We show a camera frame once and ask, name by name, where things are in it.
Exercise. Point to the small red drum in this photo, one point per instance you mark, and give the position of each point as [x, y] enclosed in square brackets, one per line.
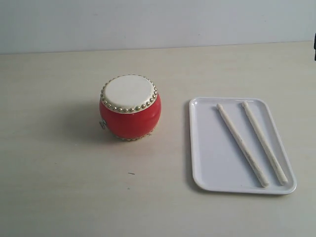
[130, 106]

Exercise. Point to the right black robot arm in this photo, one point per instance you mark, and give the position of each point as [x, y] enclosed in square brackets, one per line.
[315, 47]

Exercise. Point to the wooden drumstick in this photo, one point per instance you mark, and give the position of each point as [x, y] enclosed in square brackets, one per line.
[246, 152]
[264, 143]

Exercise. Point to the white plastic tray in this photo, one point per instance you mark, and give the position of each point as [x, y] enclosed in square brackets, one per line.
[218, 164]

